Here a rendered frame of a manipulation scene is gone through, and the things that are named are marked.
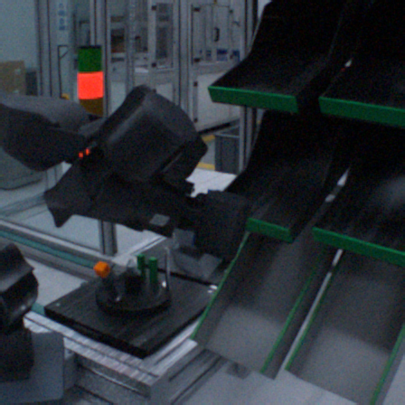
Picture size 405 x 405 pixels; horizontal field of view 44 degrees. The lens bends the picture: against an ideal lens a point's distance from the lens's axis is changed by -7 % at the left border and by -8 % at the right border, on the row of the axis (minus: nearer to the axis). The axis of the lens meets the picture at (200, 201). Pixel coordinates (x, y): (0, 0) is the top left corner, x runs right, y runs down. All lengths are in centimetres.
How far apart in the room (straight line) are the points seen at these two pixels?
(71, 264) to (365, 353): 71
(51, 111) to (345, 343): 49
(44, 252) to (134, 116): 86
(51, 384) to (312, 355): 35
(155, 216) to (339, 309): 35
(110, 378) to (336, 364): 34
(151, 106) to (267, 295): 43
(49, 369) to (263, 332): 31
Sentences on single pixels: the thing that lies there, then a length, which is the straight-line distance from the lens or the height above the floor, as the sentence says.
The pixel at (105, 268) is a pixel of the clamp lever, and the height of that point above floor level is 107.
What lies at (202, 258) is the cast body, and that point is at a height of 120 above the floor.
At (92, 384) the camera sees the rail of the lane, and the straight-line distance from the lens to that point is 88.
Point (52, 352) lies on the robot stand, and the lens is 70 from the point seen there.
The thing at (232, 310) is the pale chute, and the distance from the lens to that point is 81.
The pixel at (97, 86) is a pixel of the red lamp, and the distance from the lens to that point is 106.
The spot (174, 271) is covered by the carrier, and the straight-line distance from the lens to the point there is 108.
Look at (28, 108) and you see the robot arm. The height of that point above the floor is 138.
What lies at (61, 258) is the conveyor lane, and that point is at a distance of 123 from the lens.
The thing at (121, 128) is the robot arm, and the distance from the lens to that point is 45.
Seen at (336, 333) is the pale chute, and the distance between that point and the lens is 76.
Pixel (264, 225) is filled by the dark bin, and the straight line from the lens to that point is 67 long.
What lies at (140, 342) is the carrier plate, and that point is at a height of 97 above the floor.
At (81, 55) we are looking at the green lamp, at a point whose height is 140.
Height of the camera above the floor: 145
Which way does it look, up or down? 19 degrees down
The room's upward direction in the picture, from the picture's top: straight up
